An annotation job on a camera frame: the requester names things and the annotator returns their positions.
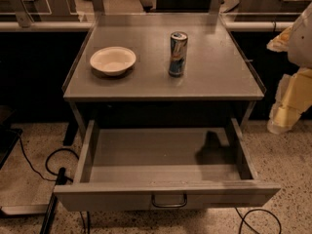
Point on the black drawer handle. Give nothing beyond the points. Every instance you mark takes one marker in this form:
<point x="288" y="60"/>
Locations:
<point x="169" y="201"/>

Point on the dark object left edge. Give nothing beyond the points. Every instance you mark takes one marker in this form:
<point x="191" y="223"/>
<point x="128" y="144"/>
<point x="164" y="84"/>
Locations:
<point x="8" y="135"/>

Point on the white paper bowl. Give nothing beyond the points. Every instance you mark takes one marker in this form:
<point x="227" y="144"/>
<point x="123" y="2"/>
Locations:
<point x="113" y="61"/>

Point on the redbull can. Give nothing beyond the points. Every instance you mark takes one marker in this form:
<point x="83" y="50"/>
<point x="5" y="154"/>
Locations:
<point x="179" y="42"/>

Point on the yellow taped gripper finger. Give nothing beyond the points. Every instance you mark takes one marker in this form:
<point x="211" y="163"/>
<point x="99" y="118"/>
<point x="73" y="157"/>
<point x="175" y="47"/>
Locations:
<point x="293" y="97"/>

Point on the black power strip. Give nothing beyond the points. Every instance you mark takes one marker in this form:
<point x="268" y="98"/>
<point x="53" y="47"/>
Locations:
<point x="49" y="215"/>

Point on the white horizontal rail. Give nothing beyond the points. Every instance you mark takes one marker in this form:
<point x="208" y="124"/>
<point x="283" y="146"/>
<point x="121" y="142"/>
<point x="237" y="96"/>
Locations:
<point x="86" y="26"/>

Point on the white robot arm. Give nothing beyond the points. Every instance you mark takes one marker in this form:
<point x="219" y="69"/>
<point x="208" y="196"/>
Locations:
<point x="296" y="40"/>

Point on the open grey top drawer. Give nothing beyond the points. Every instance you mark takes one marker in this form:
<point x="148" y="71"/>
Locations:
<point x="120" y="169"/>

